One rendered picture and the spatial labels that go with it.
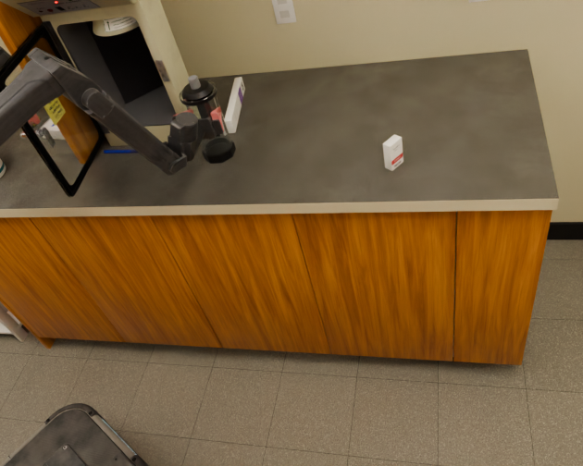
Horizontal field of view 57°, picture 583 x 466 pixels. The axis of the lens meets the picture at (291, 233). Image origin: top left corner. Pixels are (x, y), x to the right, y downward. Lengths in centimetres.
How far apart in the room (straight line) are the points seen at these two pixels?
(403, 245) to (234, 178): 53
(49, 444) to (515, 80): 197
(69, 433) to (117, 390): 37
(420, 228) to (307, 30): 84
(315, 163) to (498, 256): 58
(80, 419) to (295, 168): 122
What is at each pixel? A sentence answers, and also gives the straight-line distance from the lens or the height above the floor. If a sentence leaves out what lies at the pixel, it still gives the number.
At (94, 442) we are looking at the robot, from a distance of 211.
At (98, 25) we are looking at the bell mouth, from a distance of 174.
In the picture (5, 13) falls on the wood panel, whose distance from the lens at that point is 176.
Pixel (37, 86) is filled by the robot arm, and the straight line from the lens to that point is 108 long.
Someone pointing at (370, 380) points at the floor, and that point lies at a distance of 217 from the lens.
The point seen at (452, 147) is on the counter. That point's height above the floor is 94.
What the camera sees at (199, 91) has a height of 118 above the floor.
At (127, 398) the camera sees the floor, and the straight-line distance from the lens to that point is 244.
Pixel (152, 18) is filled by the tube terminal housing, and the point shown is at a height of 134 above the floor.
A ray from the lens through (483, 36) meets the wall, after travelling 198.
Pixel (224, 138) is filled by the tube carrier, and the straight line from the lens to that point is 164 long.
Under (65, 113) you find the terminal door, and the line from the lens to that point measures 175.
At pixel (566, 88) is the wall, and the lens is 213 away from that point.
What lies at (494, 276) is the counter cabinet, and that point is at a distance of 168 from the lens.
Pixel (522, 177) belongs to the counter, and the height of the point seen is 94.
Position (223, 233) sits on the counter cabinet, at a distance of 166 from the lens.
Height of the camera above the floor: 191
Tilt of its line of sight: 45 degrees down
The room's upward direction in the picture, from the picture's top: 16 degrees counter-clockwise
